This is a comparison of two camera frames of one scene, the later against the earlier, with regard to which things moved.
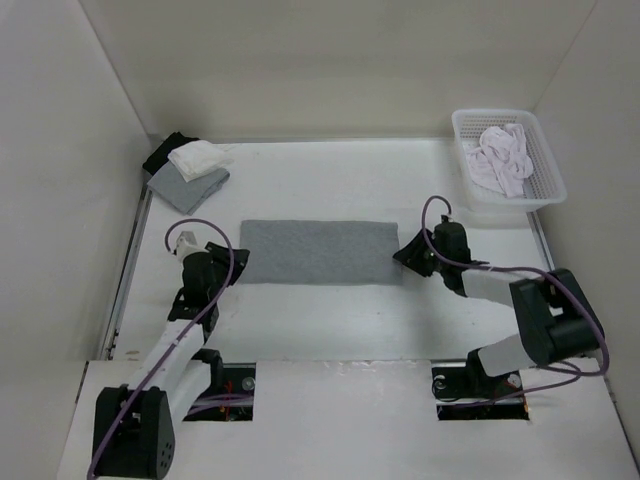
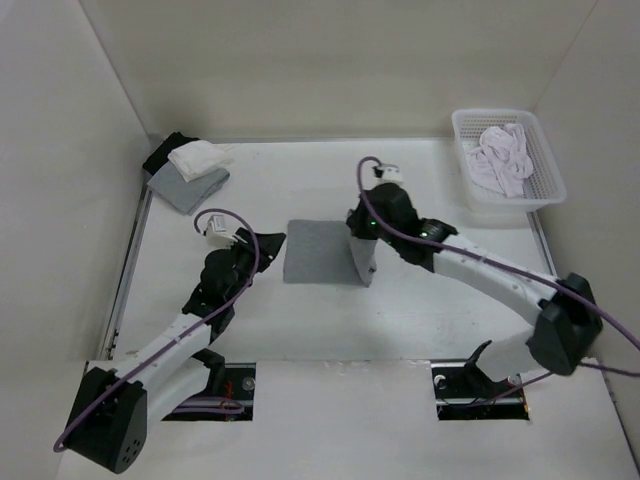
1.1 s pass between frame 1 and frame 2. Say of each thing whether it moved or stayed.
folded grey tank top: stayed
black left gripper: moved
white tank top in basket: stayed
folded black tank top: stayed
